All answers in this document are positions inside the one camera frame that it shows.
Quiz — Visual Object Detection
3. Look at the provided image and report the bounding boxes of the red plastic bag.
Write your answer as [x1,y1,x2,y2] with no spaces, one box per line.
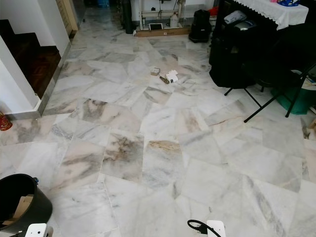
[207,6,221,17]

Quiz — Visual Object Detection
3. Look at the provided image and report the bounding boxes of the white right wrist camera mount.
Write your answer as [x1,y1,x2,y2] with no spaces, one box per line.
[206,220,227,237]

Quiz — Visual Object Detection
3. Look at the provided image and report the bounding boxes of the white plastic jug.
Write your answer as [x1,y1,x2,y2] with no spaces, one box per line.
[169,12,180,29]

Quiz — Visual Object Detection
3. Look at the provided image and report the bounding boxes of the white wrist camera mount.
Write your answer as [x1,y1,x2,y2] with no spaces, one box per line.
[206,220,227,237]
[26,223,54,237]

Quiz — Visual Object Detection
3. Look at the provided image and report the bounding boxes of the wooden door frame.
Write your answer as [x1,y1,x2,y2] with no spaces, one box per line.
[55,0,79,36]

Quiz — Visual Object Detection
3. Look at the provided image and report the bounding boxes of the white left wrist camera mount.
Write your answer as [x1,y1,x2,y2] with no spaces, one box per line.
[26,223,54,237]

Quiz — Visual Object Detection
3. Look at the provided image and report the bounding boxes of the large black plastic bucket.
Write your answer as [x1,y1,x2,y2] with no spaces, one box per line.
[0,174,53,235]

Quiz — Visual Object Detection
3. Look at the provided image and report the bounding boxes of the grey printed bag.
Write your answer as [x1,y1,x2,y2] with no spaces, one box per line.
[235,20,258,32]

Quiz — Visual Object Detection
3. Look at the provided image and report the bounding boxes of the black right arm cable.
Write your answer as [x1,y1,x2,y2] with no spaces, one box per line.
[188,220,209,237]

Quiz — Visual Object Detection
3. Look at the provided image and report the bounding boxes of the black folding chair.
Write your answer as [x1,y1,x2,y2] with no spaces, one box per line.
[225,47,316,123]

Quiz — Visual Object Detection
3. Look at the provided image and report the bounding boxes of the wooden sewing machine table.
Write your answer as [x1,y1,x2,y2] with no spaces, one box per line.
[138,0,193,30]

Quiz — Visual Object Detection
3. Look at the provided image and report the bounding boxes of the dark wooden staircase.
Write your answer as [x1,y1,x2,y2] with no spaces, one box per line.
[0,19,63,97]

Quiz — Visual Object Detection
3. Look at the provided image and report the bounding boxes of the long wooden plank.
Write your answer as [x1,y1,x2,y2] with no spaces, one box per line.
[136,27,191,38]

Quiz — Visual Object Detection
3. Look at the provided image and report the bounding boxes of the red cylindrical tin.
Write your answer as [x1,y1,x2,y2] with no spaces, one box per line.
[0,113,13,132]

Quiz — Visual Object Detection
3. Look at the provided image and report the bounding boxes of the black canister vacuum cleaner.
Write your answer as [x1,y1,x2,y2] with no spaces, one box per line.
[189,9,212,43]

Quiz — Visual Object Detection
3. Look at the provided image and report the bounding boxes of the green plastic bin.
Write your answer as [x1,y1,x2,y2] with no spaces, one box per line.
[272,74,316,116]

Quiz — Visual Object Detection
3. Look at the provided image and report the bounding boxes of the blue love letters tin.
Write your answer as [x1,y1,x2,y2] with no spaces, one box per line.
[278,0,300,7]

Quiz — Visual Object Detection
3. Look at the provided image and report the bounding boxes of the folded grey garment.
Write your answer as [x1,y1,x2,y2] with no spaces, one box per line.
[224,10,248,25]

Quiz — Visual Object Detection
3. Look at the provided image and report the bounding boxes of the brown cardboard piece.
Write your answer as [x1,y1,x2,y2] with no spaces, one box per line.
[4,195,35,227]

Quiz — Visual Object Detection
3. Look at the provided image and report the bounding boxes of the dark green rolled bag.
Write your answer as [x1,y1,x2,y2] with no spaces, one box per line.
[121,0,137,35]

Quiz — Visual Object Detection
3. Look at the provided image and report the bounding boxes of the clear plastic wrapper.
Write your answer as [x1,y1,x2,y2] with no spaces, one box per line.
[180,79,198,94]

